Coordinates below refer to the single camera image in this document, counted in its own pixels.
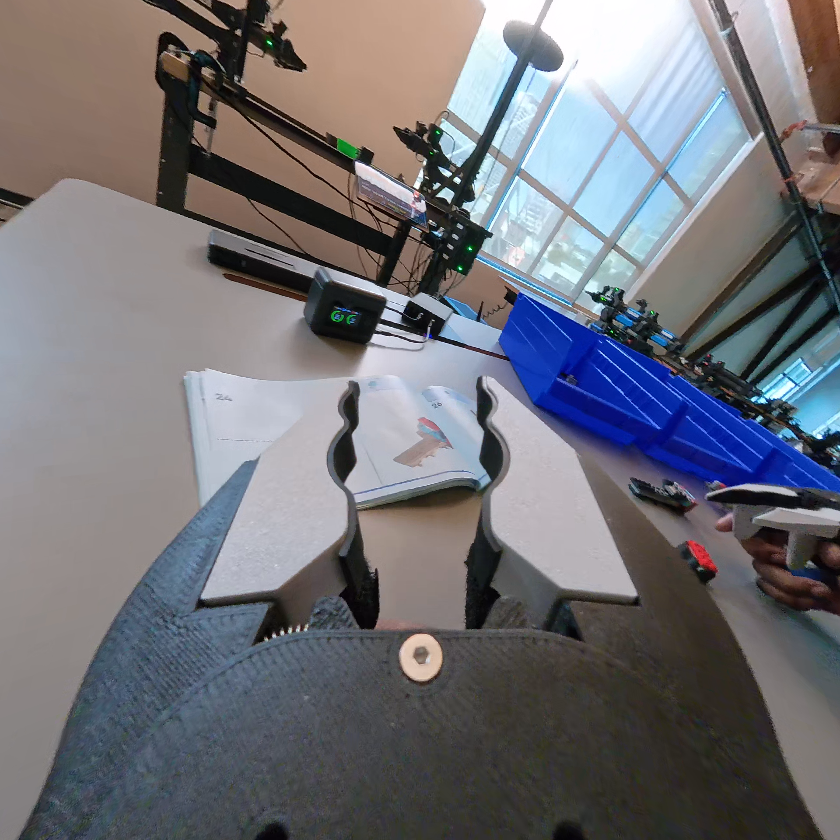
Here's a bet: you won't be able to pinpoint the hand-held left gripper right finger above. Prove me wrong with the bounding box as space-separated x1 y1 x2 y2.
466 376 641 631

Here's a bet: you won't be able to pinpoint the black metal stand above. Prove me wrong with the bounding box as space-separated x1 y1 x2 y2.
413 18 567 296

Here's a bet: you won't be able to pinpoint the white adjacent desk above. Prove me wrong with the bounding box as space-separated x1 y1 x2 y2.
430 295 526 362

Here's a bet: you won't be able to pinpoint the black hub green lights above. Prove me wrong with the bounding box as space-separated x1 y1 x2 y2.
428 215 493 277

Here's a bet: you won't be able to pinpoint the clear acrylic sign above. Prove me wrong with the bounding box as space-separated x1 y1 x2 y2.
353 161 432 231

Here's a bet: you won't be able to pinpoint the grey desk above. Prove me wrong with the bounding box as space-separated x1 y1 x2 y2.
0 177 840 840

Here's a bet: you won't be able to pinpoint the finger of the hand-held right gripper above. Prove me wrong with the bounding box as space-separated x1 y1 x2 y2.
730 507 840 572
705 483 840 513

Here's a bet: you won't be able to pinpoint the large window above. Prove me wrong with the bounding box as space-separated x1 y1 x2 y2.
443 0 769 312

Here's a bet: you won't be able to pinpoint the black cabled device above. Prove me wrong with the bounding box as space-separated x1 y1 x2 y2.
303 267 388 344

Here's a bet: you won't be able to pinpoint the black metal desk frame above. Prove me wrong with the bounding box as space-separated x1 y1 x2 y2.
154 31 490 296

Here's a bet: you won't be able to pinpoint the red black toy brick build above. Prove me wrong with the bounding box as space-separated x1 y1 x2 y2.
679 539 719 585

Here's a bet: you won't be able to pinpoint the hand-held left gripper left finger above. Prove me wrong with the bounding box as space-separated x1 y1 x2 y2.
199 379 382 630

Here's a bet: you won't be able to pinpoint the long black toy brick assembly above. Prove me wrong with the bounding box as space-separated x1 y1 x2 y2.
628 476 698 516

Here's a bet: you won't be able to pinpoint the small black flat box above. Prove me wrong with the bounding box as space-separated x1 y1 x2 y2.
402 293 455 338

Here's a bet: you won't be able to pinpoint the instruction booklet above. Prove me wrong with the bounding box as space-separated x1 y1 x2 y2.
184 369 493 511

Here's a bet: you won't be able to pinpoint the person's right hand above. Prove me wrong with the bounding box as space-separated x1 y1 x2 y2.
715 513 840 616

